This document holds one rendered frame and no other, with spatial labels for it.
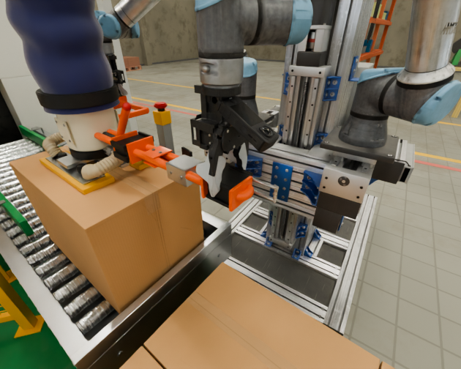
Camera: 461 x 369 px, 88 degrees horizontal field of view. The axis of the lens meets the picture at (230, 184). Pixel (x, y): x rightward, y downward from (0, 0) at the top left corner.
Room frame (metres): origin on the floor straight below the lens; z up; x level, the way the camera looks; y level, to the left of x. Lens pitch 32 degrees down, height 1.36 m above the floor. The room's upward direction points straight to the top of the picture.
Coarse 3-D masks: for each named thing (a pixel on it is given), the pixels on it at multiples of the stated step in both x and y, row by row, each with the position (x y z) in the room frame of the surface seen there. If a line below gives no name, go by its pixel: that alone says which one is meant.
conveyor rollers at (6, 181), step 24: (24, 144) 1.95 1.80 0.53; (0, 168) 1.48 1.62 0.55; (24, 192) 1.20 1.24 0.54; (0, 216) 0.97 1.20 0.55; (24, 216) 0.97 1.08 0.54; (24, 240) 0.81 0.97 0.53; (48, 240) 0.81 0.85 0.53; (48, 264) 0.66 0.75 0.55; (72, 264) 0.66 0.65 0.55; (48, 288) 0.56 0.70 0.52; (72, 288) 0.55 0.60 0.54; (96, 288) 0.55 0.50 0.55; (72, 312) 0.47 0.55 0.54; (96, 312) 0.46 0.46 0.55
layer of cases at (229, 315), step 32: (224, 288) 0.55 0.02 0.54; (256, 288) 0.55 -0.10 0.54; (192, 320) 0.43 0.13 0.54; (224, 320) 0.43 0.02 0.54; (256, 320) 0.43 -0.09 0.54; (288, 320) 0.43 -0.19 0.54; (160, 352) 0.34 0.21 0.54; (192, 352) 0.34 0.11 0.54; (224, 352) 0.34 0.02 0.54; (256, 352) 0.34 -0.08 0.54; (288, 352) 0.34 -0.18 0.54; (320, 352) 0.34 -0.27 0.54; (352, 352) 0.34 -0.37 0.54
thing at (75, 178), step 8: (64, 152) 0.78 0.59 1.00; (40, 160) 0.78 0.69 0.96; (48, 160) 0.77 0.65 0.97; (56, 160) 0.77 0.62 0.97; (56, 168) 0.72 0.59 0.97; (64, 168) 0.71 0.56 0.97; (72, 168) 0.71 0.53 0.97; (80, 168) 0.67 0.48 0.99; (64, 176) 0.66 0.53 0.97; (72, 176) 0.65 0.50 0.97; (80, 176) 0.65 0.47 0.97; (104, 176) 0.66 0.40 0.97; (112, 176) 0.66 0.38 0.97; (72, 184) 0.63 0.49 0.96; (80, 184) 0.61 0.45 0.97; (88, 184) 0.61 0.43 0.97; (96, 184) 0.62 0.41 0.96; (104, 184) 0.63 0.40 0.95; (80, 192) 0.60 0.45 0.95; (88, 192) 0.59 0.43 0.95
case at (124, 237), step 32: (32, 160) 0.81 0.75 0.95; (32, 192) 0.70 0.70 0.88; (64, 192) 0.60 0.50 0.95; (96, 192) 0.60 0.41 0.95; (128, 192) 0.60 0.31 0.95; (160, 192) 0.62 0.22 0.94; (192, 192) 0.72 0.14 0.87; (64, 224) 0.55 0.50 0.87; (96, 224) 0.46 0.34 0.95; (128, 224) 0.52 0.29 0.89; (160, 224) 0.60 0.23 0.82; (192, 224) 0.71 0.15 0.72; (96, 256) 0.44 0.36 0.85; (128, 256) 0.50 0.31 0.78; (160, 256) 0.58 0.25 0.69; (128, 288) 0.47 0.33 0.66
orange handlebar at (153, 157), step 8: (120, 104) 1.14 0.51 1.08; (136, 112) 0.98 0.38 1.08; (144, 112) 1.01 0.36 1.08; (96, 136) 0.72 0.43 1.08; (104, 136) 0.70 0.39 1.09; (136, 152) 0.59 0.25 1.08; (144, 152) 0.58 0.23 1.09; (152, 152) 0.58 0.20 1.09; (160, 152) 0.57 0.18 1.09; (168, 152) 0.58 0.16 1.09; (152, 160) 0.55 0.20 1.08; (160, 160) 0.54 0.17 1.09; (168, 160) 0.58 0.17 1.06; (192, 176) 0.46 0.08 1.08; (200, 176) 0.46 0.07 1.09; (240, 192) 0.40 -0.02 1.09; (248, 192) 0.40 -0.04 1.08; (240, 200) 0.39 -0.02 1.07
